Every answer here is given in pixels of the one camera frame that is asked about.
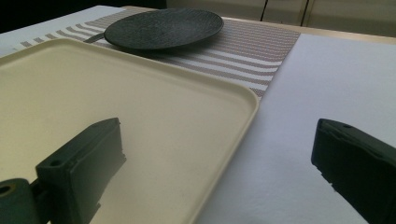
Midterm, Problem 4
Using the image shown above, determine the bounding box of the cream plastic tray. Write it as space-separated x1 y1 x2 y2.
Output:
0 37 261 224

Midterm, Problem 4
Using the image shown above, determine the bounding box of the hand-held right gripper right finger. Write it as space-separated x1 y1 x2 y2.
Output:
310 118 396 224

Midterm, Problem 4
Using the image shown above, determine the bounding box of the dark textured round plate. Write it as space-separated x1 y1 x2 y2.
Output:
103 7 225 51

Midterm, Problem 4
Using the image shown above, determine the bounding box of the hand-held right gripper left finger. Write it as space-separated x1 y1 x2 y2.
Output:
35 117 127 224

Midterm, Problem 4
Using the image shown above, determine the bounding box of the striped woven placemat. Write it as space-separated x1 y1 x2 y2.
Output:
12 7 302 100

